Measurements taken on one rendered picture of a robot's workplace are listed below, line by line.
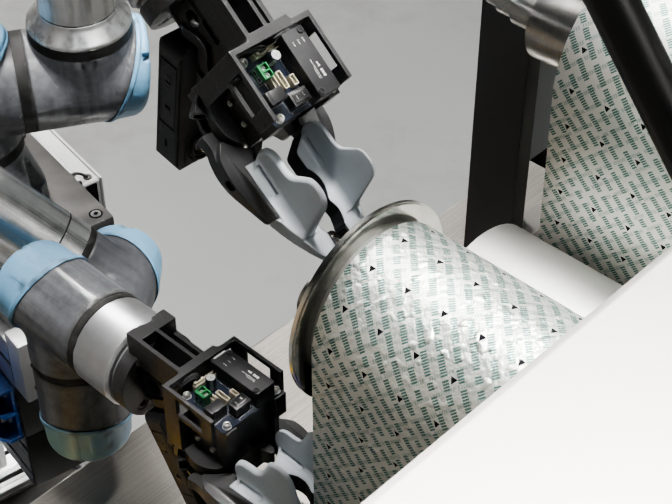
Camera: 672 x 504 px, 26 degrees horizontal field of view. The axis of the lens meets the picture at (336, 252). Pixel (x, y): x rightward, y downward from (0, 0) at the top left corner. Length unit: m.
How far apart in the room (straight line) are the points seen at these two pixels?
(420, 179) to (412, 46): 0.51
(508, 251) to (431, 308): 0.17
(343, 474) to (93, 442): 0.32
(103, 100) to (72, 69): 0.06
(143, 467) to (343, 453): 0.40
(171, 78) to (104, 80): 0.63
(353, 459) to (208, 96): 0.25
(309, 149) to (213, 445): 0.23
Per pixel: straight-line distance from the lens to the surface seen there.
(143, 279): 1.32
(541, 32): 1.06
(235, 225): 2.98
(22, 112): 1.63
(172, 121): 1.02
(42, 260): 1.17
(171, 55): 0.98
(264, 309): 2.79
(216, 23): 0.94
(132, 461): 1.34
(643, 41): 0.42
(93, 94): 1.63
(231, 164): 0.95
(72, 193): 1.77
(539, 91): 1.21
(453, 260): 0.91
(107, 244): 1.31
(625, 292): 0.38
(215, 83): 0.94
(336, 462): 0.98
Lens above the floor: 1.91
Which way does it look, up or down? 41 degrees down
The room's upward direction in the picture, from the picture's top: straight up
